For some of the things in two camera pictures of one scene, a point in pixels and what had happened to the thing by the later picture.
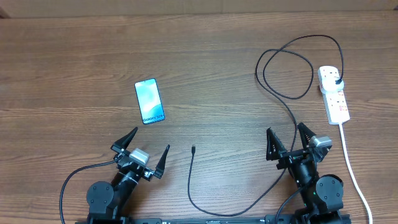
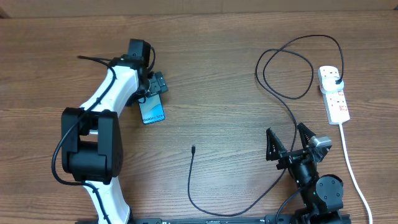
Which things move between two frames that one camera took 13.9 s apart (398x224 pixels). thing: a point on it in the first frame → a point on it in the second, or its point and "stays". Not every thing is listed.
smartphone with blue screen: x=150 y=101 stays
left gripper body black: x=146 y=173 → x=155 y=84
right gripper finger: x=306 y=134 stays
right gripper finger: x=275 y=149 stays
